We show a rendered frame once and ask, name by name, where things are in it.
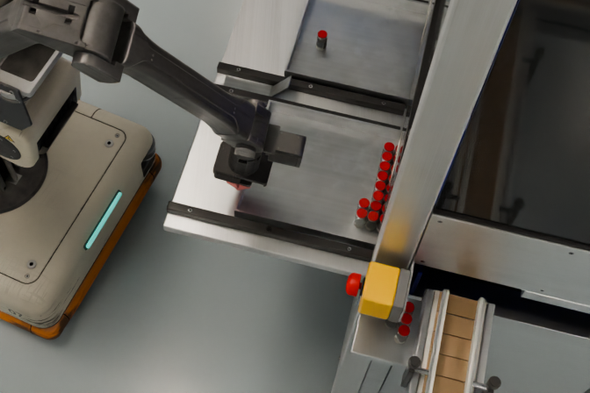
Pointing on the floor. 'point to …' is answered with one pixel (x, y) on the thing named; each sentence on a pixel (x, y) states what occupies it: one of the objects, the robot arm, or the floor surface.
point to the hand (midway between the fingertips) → (239, 185)
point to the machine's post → (443, 112)
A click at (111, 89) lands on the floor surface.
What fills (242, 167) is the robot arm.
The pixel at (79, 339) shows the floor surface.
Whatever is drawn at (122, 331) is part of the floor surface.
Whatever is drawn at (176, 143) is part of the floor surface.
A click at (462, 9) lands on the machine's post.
